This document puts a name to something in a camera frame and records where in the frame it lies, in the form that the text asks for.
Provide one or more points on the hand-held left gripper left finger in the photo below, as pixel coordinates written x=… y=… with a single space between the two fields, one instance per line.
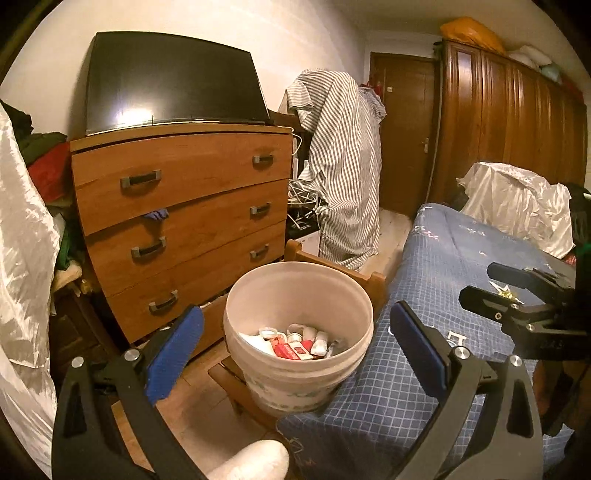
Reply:
x=178 y=350

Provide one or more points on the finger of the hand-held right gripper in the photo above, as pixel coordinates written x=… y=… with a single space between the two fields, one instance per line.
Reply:
x=485 y=300
x=517 y=272

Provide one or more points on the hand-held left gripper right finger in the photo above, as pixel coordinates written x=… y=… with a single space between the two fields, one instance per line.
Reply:
x=420 y=350

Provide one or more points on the white plastic bucket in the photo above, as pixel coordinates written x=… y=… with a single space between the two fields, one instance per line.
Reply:
x=295 y=383

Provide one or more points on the person's left hand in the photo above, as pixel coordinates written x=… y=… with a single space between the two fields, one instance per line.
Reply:
x=249 y=464

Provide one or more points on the blue star print bedsheet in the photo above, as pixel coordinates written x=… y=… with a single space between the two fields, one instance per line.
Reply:
x=438 y=277

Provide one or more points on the wooden stool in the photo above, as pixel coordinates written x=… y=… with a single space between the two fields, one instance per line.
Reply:
x=240 y=387

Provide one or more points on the white satin cloth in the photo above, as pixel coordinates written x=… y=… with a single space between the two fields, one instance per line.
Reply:
x=512 y=198

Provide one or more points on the wooden chest of drawers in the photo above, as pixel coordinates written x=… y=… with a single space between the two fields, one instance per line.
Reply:
x=184 y=221

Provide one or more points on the small blue cloth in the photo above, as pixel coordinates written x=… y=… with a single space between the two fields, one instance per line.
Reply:
x=157 y=215

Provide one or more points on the brown wooden wardrobe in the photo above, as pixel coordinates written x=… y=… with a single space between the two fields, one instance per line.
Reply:
x=508 y=129

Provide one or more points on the black and white box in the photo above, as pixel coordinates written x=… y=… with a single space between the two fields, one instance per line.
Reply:
x=302 y=230

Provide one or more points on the large white satin sheet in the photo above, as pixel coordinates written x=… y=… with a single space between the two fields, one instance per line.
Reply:
x=23 y=277

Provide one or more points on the brown wooden door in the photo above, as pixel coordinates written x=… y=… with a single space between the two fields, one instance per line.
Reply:
x=401 y=134

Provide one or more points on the grey striped cloth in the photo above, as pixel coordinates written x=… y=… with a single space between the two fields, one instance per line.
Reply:
x=341 y=175

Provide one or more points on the teal pillow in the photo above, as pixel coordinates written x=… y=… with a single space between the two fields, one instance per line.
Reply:
x=551 y=73

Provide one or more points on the white pillow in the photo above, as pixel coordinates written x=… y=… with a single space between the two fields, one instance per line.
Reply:
x=528 y=55

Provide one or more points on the red hanging ornament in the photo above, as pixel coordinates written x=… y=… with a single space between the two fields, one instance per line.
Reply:
x=369 y=87

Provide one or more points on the pile of folded clothes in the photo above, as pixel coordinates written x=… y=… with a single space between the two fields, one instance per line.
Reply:
x=41 y=157

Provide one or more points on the orange bag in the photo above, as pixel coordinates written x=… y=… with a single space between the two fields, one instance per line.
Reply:
x=471 y=32

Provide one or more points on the black flat screen television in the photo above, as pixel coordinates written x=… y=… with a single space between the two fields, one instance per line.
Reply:
x=171 y=83

